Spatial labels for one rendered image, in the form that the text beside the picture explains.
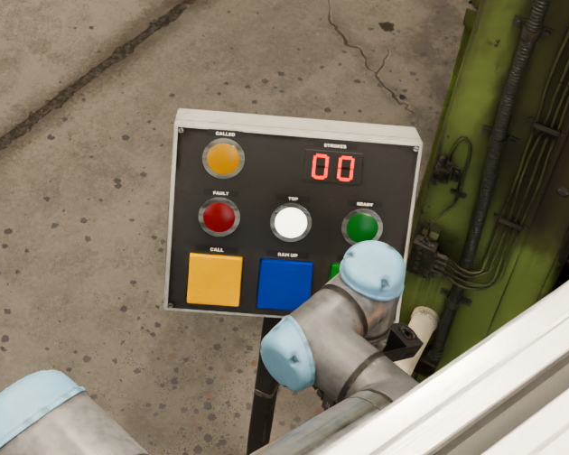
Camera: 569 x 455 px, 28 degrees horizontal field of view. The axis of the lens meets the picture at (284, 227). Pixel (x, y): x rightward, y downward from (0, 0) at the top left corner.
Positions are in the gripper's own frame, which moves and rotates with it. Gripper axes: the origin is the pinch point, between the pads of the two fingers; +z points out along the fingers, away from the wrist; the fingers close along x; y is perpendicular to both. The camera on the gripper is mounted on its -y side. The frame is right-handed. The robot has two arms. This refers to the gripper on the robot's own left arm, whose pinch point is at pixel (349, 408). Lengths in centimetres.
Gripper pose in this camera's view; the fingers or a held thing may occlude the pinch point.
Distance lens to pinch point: 159.8
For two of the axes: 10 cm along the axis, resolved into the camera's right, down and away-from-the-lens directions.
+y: -7.8, 4.4, -4.5
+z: -0.9, 6.3, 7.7
